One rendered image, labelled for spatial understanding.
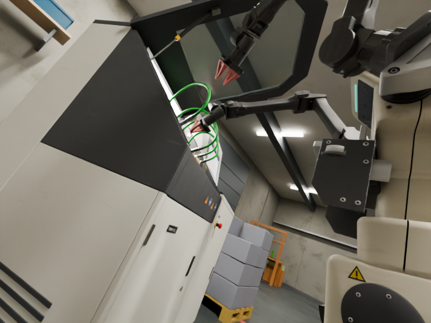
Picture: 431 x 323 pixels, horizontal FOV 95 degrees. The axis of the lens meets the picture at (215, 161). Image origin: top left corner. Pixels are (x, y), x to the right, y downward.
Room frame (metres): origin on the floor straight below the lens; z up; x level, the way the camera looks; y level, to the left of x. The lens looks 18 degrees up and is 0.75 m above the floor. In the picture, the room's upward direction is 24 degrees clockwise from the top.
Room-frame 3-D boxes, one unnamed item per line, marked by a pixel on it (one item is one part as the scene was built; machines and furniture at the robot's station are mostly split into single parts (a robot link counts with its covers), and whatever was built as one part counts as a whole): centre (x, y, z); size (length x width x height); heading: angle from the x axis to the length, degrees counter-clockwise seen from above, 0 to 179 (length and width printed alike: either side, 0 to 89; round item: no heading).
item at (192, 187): (0.92, 0.00, 0.87); 0.62 x 0.04 x 0.16; 160
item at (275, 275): (7.57, -3.04, 0.86); 1.34 x 1.23 x 1.73; 48
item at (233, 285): (2.92, -0.57, 0.52); 1.05 x 0.70 x 1.04; 50
